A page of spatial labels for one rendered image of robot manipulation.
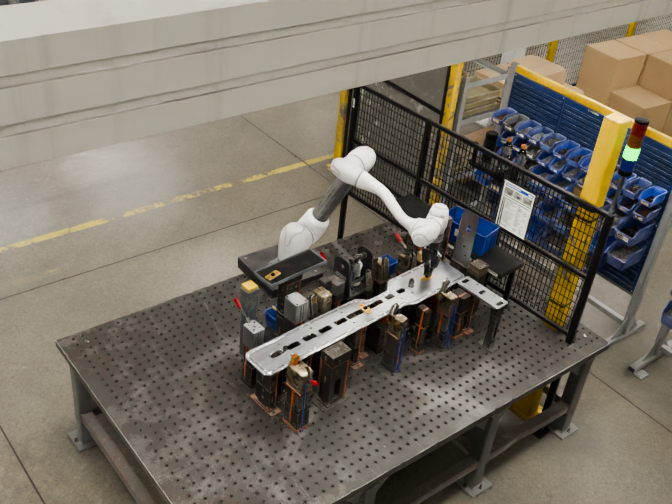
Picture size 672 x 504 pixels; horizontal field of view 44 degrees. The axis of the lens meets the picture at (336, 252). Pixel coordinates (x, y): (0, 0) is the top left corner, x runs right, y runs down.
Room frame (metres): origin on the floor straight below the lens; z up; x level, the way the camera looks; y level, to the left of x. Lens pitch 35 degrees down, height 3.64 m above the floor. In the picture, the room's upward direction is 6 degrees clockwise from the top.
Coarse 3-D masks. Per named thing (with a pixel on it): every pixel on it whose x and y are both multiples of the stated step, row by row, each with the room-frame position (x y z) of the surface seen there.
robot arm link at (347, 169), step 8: (336, 160) 3.93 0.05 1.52; (344, 160) 3.93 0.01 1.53; (352, 160) 3.94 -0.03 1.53; (360, 160) 3.96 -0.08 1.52; (336, 168) 3.89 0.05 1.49; (344, 168) 3.88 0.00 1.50; (352, 168) 3.88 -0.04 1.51; (360, 168) 3.90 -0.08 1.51; (336, 176) 3.90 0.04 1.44; (344, 176) 3.86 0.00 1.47; (352, 176) 3.85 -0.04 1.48; (352, 184) 3.85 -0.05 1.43
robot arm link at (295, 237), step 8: (288, 224) 4.01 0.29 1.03; (296, 224) 4.01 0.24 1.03; (288, 232) 3.95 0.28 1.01; (296, 232) 3.95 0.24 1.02; (304, 232) 3.98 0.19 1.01; (280, 240) 3.96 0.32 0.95; (288, 240) 3.93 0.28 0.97; (296, 240) 3.93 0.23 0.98; (304, 240) 3.95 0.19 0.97; (312, 240) 4.05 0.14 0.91; (280, 248) 3.94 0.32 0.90; (288, 248) 3.91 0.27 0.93; (296, 248) 3.92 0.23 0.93; (304, 248) 3.96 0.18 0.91; (280, 256) 3.94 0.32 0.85; (288, 256) 3.91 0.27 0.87
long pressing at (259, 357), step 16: (416, 272) 3.72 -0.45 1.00; (432, 272) 3.74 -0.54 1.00; (448, 272) 3.75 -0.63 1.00; (400, 288) 3.56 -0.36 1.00; (416, 288) 3.57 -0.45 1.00; (432, 288) 3.59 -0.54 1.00; (352, 304) 3.37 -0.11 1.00; (368, 304) 3.39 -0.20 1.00; (384, 304) 3.40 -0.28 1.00; (400, 304) 3.42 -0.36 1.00; (320, 320) 3.22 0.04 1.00; (336, 320) 3.23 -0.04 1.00; (352, 320) 3.24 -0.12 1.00; (368, 320) 3.26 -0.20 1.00; (288, 336) 3.07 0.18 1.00; (304, 336) 3.08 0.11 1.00; (320, 336) 3.09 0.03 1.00; (336, 336) 3.11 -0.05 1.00; (256, 352) 2.93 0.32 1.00; (272, 352) 2.94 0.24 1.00; (288, 352) 2.95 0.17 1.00; (304, 352) 2.97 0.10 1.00; (256, 368) 2.83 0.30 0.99; (272, 368) 2.83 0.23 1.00
